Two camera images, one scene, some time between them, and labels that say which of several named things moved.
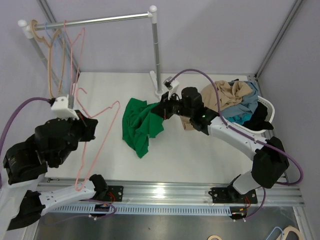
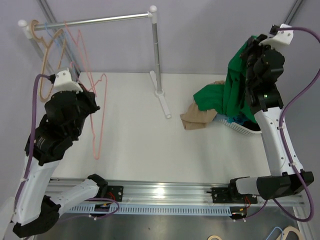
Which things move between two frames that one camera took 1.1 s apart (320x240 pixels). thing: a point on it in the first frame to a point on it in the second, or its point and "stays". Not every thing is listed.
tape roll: (214, 236) stays
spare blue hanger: (273, 229) stays
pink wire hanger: (107, 108) to (96, 156)
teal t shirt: (240, 119) stays
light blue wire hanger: (68, 54) to (74, 60)
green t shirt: (139, 123) to (231, 98)
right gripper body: (172, 106) to (251, 55)
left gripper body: (81, 130) to (88, 105)
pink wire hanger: (80, 58) to (79, 33)
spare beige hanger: (290, 228) stays
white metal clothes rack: (27, 30) stays
